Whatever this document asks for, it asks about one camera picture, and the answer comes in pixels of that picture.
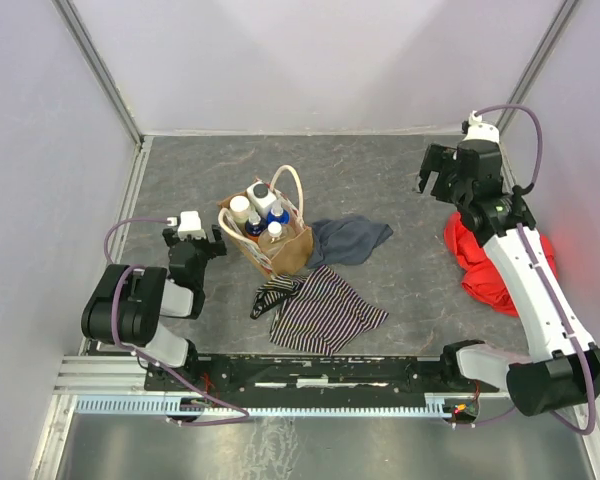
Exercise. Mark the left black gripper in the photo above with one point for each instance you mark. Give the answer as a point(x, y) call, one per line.
point(193, 244)

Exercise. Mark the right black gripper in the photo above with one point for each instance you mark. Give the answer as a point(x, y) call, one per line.
point(445, 167)

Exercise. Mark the striped dark garment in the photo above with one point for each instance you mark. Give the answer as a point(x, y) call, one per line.
point(276, 292)

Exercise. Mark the canvas tote bag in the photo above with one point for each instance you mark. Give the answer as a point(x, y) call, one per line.
point(294, 252)

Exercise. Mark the blue-grey cloth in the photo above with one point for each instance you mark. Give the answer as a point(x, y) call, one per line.
point(346, 241)

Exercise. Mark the striped shirt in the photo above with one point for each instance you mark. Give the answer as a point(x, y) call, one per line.
point(324, 316)

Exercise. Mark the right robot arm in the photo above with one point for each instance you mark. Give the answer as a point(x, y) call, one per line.
point(562, 368)

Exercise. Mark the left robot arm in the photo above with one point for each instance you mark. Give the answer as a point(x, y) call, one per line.
point(128, 304)

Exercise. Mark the cream cap bottle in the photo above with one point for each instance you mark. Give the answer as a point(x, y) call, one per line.
point(240, 209)

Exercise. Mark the dark blue small bottle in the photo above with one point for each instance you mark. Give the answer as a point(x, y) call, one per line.
point(255, 225)

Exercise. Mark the clear bottle white cap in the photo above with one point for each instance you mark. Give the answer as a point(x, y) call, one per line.
point(274, 238)

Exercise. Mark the white bottle black cap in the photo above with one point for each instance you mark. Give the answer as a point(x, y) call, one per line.
point(261, 197)

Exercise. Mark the red cloth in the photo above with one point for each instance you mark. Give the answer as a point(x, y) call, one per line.
point(481, 279)

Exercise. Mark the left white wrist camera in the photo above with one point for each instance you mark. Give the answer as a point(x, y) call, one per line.
point(188, 225)

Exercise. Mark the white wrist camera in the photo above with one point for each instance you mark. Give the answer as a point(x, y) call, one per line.
point(188, 225)
point(474, 128)

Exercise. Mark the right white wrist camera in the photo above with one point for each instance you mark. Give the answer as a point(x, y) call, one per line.
point(474, 128)

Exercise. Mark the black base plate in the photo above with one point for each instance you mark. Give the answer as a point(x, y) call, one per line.
point(339, 381)

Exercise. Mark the blue cable duct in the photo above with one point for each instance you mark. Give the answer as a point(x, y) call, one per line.
point(176, 406)

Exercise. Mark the aluminium frame rail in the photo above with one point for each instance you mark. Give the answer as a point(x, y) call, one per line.
point(100, 375)

